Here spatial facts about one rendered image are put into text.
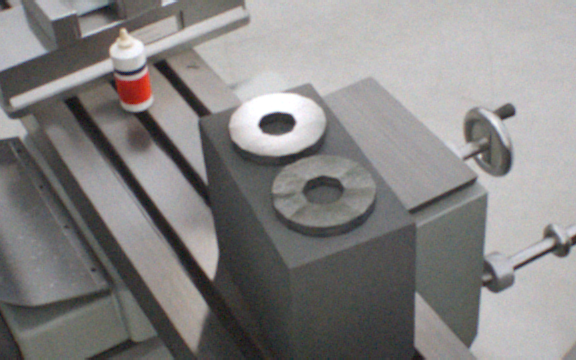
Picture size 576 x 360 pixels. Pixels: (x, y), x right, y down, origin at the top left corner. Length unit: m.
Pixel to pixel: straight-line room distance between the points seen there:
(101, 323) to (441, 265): 0.52
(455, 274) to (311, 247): 0.74
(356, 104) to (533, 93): 1.30
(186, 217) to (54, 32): 0.30
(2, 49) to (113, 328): 0.37
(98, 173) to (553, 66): 1.89
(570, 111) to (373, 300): 1.93
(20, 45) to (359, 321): 0.62
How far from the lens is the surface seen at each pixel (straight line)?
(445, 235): 1.59
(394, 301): 1.02
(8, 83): 1.42
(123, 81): 1.38
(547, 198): 2.66
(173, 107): 1.40
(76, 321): 1.34
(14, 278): 1.30
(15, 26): 1.48
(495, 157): 1.78
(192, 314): 1.16
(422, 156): 1.60
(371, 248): 0.96
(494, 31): 3.15
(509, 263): 1.73
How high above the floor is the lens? 1.83
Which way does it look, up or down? 43 degrees down
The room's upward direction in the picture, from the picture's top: 5 degrees counter-clockwise
